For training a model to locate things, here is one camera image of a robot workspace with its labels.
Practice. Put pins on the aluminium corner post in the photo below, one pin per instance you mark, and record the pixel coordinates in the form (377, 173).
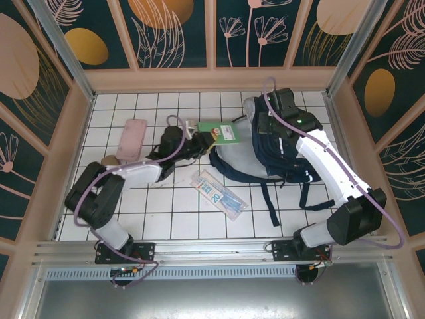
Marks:
(355, 43)
(63, 50)

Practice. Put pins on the aluminium mounting rail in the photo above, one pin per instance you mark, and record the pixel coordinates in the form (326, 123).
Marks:
(212, 251)

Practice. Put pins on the tan brown roll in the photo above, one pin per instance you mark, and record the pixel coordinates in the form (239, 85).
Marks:
(109, 160)

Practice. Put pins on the clear pack of blue pens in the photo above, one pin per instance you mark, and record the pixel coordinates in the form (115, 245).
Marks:
(219, 196)

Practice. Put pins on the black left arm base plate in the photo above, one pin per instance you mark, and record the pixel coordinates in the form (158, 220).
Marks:
(146, 252)

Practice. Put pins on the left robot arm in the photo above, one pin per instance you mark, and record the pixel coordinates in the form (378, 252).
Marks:
(139, 172)

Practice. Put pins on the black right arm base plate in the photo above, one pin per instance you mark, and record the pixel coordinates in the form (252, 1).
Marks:
(282, 251)

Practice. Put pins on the pink pencil case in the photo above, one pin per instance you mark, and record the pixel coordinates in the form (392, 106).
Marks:
(133, 139)

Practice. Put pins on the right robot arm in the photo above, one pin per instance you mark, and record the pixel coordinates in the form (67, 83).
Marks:
(322, 159)

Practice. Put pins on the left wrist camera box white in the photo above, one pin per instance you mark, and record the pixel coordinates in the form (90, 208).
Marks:
(192, 130)

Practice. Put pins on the grey metal sheet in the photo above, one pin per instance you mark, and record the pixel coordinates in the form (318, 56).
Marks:
(212, 300)

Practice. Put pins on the navy blue student backpack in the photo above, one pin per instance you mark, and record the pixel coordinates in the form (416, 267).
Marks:
(245, 156)

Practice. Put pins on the green notebook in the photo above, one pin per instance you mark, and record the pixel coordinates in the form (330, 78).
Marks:
(227, 133)

